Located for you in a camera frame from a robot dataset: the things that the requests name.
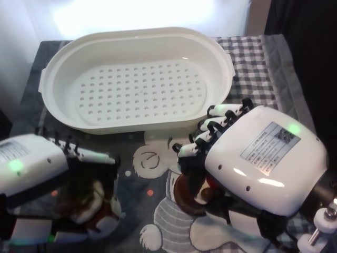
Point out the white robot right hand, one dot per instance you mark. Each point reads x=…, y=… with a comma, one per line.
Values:
x=263, y=163

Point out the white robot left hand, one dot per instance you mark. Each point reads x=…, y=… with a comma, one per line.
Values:
x=31, y=158

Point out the cupcake with strawberry topping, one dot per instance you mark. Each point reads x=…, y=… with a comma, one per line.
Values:
x=87, y=208

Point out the chocolate cupcake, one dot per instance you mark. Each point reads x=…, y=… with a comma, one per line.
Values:
x=187, y=200

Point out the white perforated plastic oval basket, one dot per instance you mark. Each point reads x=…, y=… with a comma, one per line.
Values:
x=131, y=92

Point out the grey quilt with bear print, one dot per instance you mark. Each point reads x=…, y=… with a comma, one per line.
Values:
x=263, y=66

